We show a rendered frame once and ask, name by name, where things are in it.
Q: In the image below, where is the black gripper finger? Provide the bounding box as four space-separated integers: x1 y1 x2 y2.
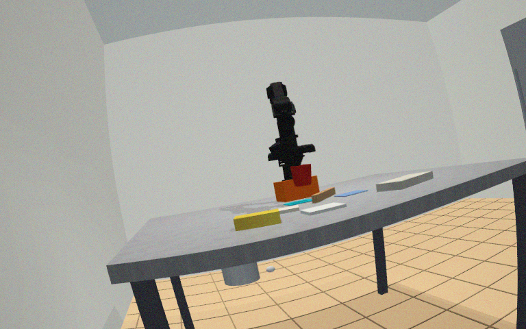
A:
279 158 292 174
289 155 305 167

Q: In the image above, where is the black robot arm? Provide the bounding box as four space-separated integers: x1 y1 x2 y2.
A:
266 82 296 181

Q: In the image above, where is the olive yellow rectangular block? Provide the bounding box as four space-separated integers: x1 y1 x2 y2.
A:
234 208 281 231

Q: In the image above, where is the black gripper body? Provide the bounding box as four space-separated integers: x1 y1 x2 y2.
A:
268 132 316 161

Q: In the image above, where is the red cup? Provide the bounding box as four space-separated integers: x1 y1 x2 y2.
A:
290 164 312 187

